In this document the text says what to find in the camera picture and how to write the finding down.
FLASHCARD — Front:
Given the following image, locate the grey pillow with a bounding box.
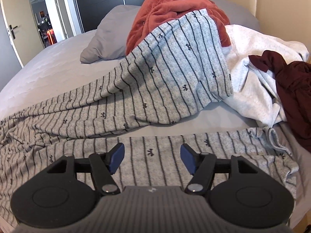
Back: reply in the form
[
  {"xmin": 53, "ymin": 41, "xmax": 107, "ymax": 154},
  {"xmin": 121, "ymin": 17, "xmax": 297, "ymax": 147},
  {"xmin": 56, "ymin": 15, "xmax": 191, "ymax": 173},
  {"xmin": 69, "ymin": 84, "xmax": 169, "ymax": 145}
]
[{"xmin": 79, "ymin": 0, "xmax": 260, "ymax": 64}]

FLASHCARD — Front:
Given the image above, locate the bed with grey sheet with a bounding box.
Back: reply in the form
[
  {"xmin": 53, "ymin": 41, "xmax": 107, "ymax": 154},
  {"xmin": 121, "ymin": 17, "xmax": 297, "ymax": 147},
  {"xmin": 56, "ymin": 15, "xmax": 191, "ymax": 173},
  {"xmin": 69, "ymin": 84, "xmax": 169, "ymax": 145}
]
[{"xmin": 1, "ymin": 31, "xmax": 310, "ymax": 227}]

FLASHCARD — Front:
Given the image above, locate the white garment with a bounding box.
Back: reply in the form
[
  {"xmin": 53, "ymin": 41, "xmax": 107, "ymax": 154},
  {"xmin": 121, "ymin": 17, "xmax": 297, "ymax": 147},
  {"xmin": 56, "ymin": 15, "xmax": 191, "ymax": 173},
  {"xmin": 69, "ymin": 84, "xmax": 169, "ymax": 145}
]
[{"xmin": 225, "ymin": 25, "xmax": 309, "ymax": 127}]

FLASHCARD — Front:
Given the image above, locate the grey striped pyjama garment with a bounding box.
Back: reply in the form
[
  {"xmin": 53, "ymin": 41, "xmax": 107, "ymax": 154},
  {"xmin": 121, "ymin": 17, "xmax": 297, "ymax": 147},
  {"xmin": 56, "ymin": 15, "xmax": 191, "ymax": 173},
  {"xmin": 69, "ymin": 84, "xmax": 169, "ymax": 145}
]
[{"xmin": 1, "ymin": 10, "xmax": 298, "ymax": 227}]

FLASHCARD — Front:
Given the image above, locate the cream open door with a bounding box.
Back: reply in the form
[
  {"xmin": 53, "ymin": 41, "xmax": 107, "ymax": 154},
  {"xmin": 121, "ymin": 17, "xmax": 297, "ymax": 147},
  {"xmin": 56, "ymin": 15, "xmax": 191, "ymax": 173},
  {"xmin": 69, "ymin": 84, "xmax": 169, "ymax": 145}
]
[{"xmin": 1, "ymin": 0, "xmax": 44, "ymax": 67}]

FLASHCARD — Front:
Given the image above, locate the cream padded headboard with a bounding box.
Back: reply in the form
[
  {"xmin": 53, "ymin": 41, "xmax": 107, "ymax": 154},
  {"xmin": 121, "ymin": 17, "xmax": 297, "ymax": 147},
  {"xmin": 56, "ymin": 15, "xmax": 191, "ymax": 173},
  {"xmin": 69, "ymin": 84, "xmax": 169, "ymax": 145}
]
[{"xmin": 228, "ymin": 0, "xmax": 311, "ymax": 50}]

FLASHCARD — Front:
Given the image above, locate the orange fleece blanket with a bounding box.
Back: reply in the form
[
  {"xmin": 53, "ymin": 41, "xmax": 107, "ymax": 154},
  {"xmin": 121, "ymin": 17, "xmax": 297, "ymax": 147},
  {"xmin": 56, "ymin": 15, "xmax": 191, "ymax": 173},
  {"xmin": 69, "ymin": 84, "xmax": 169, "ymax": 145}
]
[{"xmin": 125, "ymin": 0, "xmax": 231, "ymax": 54}]

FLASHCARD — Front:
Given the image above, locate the dark maroon garment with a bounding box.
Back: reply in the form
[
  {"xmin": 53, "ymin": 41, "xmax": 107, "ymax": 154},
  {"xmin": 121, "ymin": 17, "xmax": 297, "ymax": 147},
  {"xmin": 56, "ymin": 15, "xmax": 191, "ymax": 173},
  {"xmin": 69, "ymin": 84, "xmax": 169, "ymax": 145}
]
[{"xmin": 249, "ymin": 50, "xmax": 310, "ymax": 151}]

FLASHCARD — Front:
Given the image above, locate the orange stool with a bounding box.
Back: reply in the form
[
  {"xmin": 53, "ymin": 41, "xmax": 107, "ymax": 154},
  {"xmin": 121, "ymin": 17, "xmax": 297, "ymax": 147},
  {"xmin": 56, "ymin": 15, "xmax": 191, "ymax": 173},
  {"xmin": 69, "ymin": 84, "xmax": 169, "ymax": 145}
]
[{"xmin": 47, "ymin": 29, "xmax": 57, "ymax": 45}]

